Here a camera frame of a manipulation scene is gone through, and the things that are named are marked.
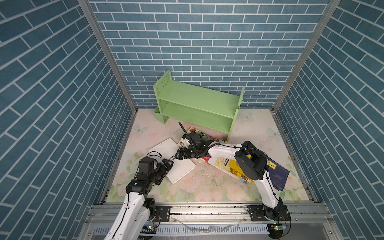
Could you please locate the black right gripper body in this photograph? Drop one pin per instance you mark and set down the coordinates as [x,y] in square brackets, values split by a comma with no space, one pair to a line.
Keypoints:
[187,153]

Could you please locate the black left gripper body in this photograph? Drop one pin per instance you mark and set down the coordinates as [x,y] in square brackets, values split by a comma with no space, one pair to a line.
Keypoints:
[160,172]

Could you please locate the green nature encyclopedia book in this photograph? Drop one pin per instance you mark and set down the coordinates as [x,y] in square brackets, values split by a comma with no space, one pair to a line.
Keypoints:
[198,136]

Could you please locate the white paperback book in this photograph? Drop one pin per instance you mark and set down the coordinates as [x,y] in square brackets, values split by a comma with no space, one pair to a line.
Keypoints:
[168,149]

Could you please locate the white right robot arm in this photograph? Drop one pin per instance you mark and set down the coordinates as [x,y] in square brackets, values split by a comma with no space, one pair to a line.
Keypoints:
[254,164]

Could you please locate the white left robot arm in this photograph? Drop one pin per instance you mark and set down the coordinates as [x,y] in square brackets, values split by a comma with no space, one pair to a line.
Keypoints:
[137,207]

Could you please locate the yellow history book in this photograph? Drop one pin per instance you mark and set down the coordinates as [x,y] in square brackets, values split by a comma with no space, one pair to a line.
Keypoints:
[230,167]

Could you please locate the green metal bookshelf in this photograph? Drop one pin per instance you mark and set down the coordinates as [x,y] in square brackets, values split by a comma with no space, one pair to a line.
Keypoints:
[196,105]

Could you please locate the dark blue book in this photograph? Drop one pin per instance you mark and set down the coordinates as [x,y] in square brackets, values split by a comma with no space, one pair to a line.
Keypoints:
[278,174]

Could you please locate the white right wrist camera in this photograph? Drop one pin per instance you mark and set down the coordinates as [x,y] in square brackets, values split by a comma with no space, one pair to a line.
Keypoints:
[184,143]

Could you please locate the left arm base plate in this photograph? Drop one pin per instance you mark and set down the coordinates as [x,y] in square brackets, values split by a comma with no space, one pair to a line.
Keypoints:
[159,214]

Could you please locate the aluminium front rail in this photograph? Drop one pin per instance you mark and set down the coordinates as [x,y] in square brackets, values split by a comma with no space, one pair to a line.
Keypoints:
[225,221]

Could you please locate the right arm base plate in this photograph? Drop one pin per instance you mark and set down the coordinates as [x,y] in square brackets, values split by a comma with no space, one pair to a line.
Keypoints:
[264,213]

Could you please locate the left aluminium corner post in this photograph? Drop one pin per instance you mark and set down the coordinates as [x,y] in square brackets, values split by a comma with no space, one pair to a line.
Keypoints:
[92,20]

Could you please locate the aluminium corner post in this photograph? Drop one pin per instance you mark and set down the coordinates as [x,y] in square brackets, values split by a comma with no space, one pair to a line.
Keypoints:
[92,20]
[321,25]

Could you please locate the right aluminium corner post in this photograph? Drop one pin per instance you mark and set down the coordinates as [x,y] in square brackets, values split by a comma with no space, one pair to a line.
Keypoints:
[321,25]

